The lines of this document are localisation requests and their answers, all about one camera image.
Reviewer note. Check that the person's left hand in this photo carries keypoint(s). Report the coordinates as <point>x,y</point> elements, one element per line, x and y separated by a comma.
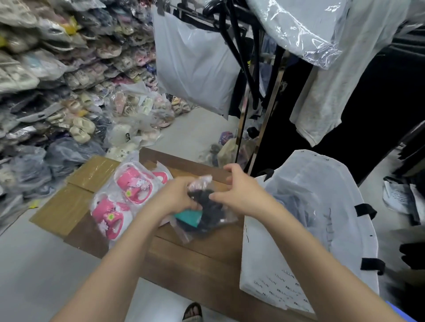
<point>172,199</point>

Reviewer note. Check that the person's right hand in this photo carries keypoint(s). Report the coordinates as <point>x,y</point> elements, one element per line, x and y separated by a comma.
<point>245,195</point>

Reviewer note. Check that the bagged black socks bundle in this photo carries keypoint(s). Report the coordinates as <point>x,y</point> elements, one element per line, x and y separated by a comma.
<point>209,219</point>

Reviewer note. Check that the person's left forearm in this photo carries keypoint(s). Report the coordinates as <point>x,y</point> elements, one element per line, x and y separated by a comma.
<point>116,272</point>

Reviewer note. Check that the person's right forearm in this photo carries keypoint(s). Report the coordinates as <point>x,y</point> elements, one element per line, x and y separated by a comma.
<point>325,275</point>

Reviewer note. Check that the person's left sandal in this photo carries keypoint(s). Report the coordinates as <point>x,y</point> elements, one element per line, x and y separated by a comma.
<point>192,313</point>

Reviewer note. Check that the large white plastic bag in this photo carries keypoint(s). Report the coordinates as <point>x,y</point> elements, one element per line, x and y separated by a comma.
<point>196,63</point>

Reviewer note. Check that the pile of bagged slippers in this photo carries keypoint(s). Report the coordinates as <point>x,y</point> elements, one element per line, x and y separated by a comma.
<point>49,83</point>

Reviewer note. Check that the metal clothes rack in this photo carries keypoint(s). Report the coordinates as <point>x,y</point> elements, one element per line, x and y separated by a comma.
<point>262,132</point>

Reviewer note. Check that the brown cardboard sheet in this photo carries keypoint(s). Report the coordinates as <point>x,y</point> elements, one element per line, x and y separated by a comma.
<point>66,205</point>

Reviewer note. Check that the speckled off-white shirt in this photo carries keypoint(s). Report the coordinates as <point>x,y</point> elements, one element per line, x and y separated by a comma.
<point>348,93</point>

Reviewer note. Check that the bundle of black hangers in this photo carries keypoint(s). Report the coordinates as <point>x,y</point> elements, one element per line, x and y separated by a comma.
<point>239,43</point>

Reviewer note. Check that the rack of black trousers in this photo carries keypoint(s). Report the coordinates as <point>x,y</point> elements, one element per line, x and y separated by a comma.
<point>382,116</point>

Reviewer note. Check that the clear wrapped grey garment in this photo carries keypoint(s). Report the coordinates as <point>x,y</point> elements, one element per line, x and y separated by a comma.
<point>299,30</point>

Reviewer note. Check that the blue plastic basket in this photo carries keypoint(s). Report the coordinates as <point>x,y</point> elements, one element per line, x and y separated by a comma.
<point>403,313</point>

